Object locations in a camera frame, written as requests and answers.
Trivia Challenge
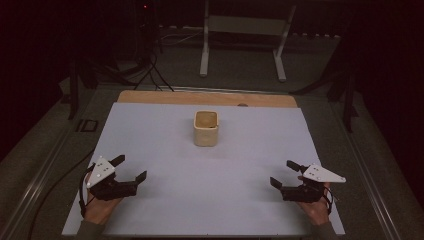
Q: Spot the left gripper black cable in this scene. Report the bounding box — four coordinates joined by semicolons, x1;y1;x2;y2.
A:
78;163;97;220

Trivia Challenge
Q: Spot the white metal stand frame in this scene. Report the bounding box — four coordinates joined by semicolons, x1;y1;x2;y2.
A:
199;0;298;83

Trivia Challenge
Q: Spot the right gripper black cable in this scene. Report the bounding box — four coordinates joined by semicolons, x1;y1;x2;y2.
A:
321;185;337;216

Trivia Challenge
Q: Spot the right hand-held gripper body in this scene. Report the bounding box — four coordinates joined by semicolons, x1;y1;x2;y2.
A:
280;162;347;204

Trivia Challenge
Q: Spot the black metal stand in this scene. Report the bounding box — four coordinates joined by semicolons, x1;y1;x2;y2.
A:
67;59;99;122
328;71;360;134

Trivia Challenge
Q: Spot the square wooden pen holder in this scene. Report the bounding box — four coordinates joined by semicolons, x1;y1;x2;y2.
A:
193;110;220;148

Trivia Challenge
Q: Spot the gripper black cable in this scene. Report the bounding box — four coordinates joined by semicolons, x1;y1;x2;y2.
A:
321;185;337;216
78;163;97;220

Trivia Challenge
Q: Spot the person's right hand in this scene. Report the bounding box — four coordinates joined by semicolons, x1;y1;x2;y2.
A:
296;175;333;227

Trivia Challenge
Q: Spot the white table mat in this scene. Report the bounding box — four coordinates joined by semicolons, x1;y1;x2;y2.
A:
61;101;346;237

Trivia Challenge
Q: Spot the long black floor cable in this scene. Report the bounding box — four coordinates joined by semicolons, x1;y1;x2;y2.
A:
26;148;96;240

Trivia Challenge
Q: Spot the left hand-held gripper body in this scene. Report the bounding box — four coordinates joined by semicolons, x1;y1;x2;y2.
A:
86;156;140;202

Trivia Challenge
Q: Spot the person's left hand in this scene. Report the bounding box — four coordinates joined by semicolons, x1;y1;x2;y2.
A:
81;172;123;226

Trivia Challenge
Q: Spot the black floor cable bundle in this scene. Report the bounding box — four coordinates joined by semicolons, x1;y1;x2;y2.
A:
132;39;176;93

